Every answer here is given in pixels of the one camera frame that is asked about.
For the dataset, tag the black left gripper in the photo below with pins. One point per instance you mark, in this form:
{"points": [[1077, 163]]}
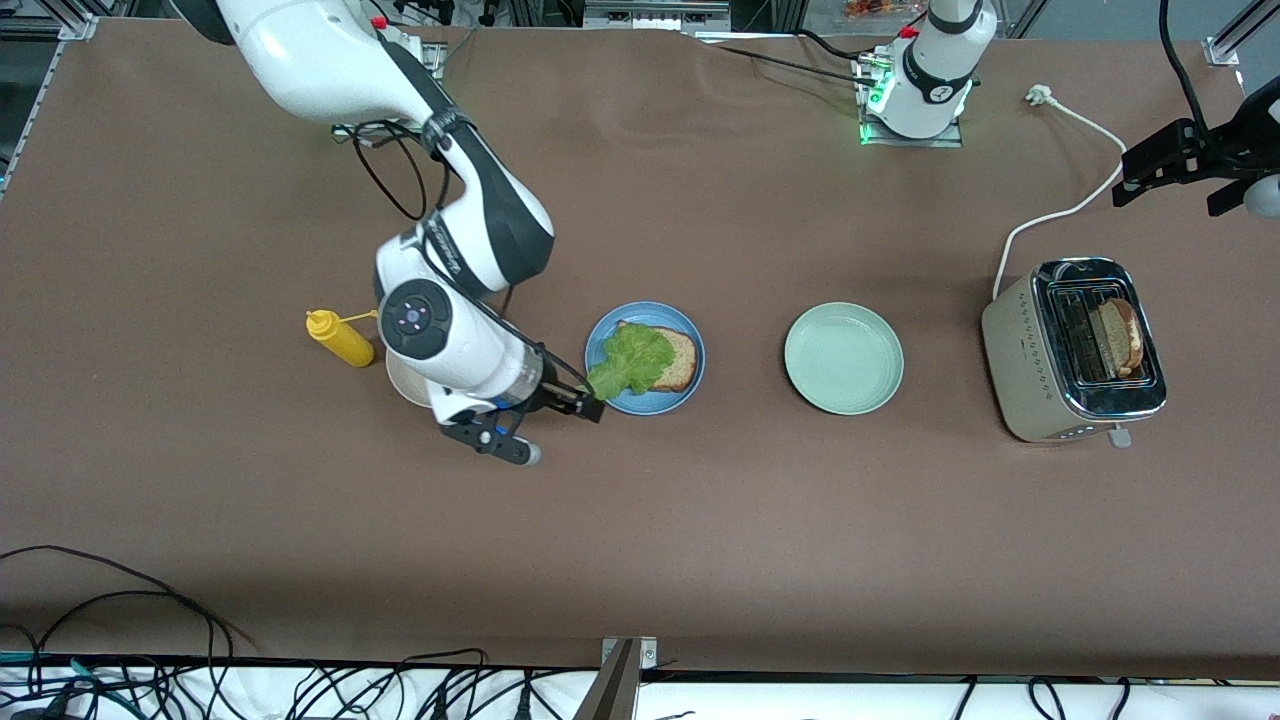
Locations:
{"points": [[1243, 152]]}

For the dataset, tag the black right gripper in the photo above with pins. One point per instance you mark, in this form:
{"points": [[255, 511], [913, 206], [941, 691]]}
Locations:
{"points": [[553, 392]]}

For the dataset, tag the green lettuce leaf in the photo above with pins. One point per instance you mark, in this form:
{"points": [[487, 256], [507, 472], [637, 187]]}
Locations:
{"points": [[630, 360]]}

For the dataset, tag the brown bread slice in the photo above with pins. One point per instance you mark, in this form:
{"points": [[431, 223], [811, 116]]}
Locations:
{"points": [[1115, 340], [682, 360]]}

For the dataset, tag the yellow mustard squeeze bottle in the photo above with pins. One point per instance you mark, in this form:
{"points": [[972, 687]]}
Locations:
{"points": [[345, 345]]}

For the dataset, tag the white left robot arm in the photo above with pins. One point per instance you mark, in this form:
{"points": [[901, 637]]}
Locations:
{"points": [[935, 80]]}

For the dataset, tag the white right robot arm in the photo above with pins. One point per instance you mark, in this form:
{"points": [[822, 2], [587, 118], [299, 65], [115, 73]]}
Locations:
{"points": [[320, 60]]}

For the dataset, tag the blue plate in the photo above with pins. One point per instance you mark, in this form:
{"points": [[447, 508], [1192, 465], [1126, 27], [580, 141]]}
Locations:
{"points": [[660, 403]]}

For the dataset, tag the beige plate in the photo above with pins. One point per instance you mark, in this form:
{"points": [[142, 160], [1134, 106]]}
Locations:
{"points": [[400, 380]]}

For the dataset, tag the green plate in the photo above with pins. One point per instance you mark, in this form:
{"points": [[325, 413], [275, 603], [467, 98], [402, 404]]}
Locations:
{"points": [[845, 360]]}

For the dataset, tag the chrome and beige toaster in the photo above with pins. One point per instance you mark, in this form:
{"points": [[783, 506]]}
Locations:
{"points": [[1020, 350]]}

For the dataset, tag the orange snack packet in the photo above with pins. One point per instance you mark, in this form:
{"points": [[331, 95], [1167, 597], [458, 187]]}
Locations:
{"points": [[865, 8]]}

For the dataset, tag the grey metal box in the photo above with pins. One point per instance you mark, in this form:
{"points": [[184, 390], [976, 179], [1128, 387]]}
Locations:
{"points": [[655, 15]]}

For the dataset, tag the metal corner bracket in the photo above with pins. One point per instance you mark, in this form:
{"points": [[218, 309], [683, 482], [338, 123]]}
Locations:
{"points": [[1222, 52], [78, 28]]}

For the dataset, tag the aluminium frame strut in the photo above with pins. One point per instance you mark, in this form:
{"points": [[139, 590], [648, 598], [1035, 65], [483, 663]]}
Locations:
{"points": [[1250, 25]]}

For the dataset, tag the aluminium frame profile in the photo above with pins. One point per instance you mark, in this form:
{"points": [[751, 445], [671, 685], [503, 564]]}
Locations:
{"points": [[615, 690]]}

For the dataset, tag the aluminium side rail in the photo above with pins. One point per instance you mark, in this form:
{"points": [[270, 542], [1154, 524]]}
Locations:
{"points": [[33, 100]]}

